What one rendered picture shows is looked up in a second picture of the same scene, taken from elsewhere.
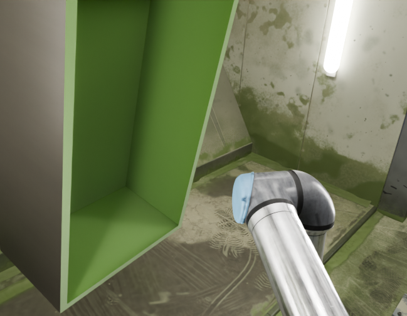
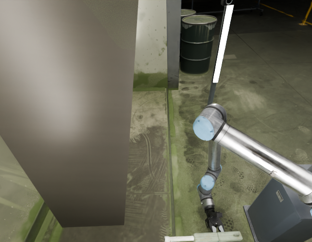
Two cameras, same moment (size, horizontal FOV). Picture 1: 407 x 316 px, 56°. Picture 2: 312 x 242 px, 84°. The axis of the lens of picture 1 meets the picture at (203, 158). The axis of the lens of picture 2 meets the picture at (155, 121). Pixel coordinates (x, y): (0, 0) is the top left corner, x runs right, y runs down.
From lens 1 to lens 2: 63 cm
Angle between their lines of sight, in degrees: 34
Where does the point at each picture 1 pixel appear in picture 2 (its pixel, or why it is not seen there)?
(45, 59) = (106, 128)
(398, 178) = (171, 73)
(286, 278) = (253, 152)
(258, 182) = (210, 120)
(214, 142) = not seen: hidden behind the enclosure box
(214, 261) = (133, 148)
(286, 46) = not seen: hidden behind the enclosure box
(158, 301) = (129, 180)
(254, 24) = not seen: hidden behind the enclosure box
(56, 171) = (120, 177)
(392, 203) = (172, 84)
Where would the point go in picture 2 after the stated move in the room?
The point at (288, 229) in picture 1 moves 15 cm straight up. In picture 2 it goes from (237, 133) to (247, 108)
